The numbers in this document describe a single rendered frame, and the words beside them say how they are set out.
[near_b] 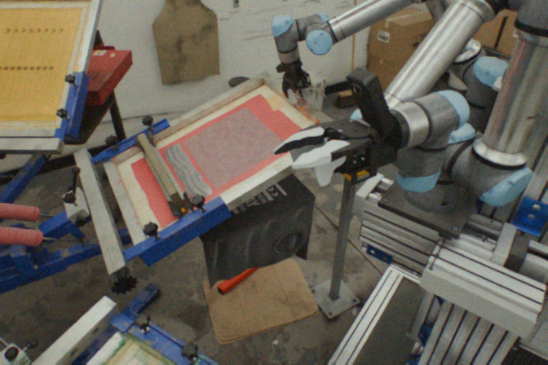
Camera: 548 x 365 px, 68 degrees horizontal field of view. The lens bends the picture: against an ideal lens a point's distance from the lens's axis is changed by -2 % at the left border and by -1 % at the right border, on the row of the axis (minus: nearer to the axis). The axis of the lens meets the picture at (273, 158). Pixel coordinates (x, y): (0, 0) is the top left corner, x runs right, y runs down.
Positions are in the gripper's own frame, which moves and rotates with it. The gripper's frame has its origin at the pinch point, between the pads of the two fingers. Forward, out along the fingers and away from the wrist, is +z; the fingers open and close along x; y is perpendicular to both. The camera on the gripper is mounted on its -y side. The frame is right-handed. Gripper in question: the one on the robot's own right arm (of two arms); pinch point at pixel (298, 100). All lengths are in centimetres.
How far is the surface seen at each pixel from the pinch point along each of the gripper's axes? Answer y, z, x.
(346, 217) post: 14, 65, 4
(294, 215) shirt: 22.3, 31.5, -23.5
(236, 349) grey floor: 13, 111, -73
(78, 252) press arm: 2, 9, -97
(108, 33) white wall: -200, 13, -43
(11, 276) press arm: 2, 3, -118
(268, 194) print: 11.2, 25.1, -27.4
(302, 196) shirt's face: 19.1, 28.1, -17.1
